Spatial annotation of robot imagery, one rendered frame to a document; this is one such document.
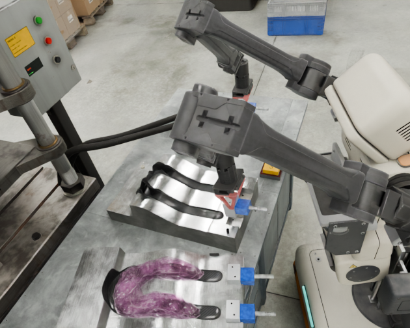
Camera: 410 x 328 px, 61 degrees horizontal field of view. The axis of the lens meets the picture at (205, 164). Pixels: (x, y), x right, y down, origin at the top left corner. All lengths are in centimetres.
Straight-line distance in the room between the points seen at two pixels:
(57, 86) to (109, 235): 67
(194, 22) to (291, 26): 330
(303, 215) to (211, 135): 182
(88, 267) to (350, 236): 76
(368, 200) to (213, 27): 54
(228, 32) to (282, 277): 144
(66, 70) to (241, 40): 90
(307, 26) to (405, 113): 344
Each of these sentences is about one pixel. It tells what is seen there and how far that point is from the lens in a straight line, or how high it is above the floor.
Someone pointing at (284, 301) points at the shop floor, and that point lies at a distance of 198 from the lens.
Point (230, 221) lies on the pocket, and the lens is 118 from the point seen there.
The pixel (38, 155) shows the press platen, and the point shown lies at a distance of 142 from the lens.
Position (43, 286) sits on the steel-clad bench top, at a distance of 134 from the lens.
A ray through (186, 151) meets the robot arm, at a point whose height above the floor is 147.
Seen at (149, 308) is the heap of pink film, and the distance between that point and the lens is 102.
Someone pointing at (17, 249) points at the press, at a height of 78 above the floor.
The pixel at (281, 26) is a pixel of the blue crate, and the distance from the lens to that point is 420.
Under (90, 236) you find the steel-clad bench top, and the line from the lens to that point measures 137.
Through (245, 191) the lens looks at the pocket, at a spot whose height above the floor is 87.
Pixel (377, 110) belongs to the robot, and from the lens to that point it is 78.
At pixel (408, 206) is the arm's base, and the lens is 78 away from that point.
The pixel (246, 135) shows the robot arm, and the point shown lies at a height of 150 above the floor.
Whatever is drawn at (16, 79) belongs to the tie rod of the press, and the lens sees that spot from 131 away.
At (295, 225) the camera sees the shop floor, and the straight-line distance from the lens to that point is 222.
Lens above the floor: 181
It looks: 44 degrees down
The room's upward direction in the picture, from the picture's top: 12 degrees counter-clockwise
